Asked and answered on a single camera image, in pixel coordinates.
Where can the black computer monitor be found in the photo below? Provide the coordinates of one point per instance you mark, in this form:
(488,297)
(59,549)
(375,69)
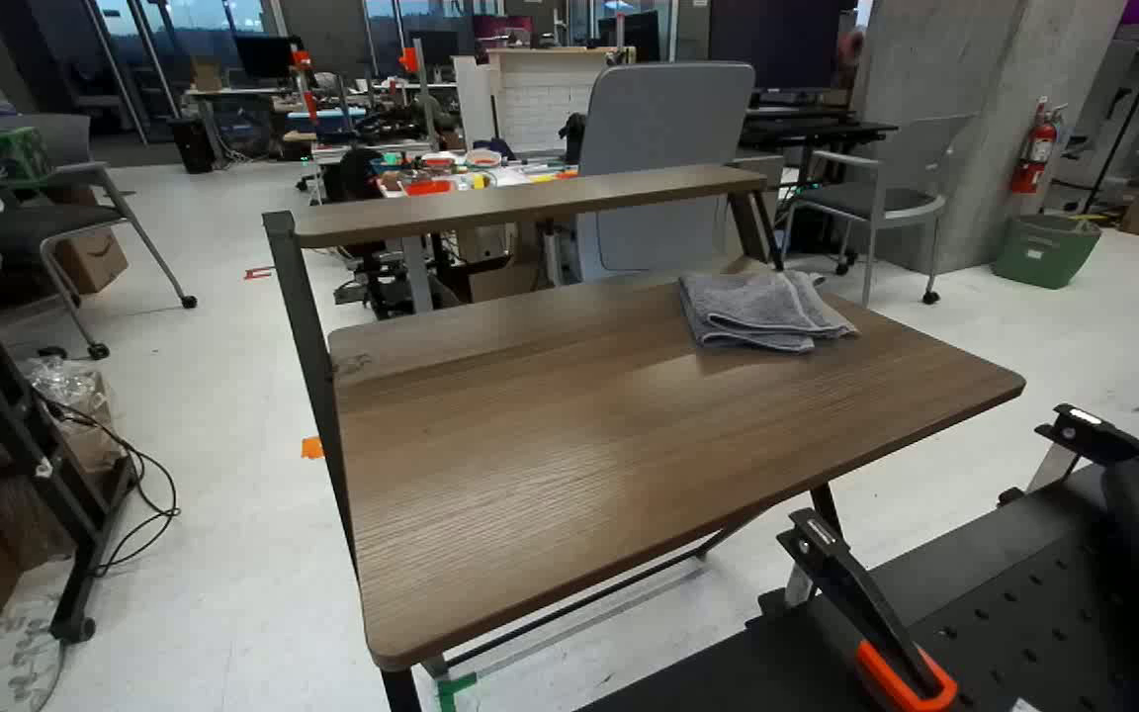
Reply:
(263,56)

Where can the red fire extinguisher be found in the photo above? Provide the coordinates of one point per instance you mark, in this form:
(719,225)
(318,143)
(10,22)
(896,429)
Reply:
(1033,149)

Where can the cluttered white work table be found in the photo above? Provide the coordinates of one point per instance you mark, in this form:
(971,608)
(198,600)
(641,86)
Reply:
(465,171)

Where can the black trash bin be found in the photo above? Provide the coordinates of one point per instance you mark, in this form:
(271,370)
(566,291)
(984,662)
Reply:
(196,143)

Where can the brown cardboard box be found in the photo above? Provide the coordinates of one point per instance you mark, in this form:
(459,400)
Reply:
(94,259)

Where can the grey metal frame chair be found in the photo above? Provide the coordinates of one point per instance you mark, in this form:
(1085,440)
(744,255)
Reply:
(885,185)

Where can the grey rolling chair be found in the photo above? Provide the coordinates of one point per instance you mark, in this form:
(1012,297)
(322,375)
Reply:
(60,210)

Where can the black silver clamp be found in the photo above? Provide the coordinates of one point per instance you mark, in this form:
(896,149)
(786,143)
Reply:
(1080,440)

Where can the black metal stand frame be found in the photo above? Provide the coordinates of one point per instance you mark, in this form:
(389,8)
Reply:
(16,437)

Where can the wooden desk with shelf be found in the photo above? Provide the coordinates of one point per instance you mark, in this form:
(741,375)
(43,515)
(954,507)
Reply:
(594,422)

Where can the green plastic bin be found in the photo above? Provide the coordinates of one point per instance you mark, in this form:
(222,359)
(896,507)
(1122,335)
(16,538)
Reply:
(1042,248)

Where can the grey towel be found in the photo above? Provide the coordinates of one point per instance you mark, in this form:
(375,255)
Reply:
(757,309)

